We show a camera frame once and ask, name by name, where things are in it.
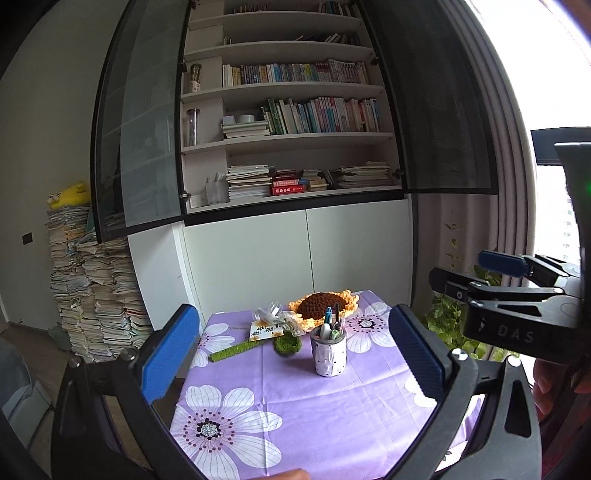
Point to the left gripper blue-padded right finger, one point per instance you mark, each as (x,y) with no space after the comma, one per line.
(423,351)

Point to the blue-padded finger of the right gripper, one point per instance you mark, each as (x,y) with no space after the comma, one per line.
(527,266)
(465,288)

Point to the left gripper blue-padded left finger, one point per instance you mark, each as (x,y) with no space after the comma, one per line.
(165,350)

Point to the grey white fabric pen holder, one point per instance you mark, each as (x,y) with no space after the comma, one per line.
(328,355)

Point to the person's right hand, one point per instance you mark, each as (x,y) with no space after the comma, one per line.
(548,378)

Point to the green potted plant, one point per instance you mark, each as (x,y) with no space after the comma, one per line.
(448,314)

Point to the green crochet stem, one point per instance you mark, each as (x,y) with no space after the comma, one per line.
(233,350)

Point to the tall stack of books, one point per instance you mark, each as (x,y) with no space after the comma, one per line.
(95,288)

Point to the purple floral tablecloth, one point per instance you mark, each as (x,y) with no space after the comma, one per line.
(259,414)

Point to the sunflower gift card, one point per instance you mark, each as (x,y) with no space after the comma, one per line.
(261,330)

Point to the crochet sunflower head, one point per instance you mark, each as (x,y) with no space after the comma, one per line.
(310,310)

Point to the translucent white ribbon bow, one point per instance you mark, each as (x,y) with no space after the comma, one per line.
(276,315)

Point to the green crochet leaf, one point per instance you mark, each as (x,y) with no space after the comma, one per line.
(287,345)

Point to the yellow plush toy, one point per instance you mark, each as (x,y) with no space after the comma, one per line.
(74,195)

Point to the red books on shelf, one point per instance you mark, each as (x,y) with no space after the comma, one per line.
(288,182)

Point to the white bookshelf cabinet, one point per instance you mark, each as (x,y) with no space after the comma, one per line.
(377,103)

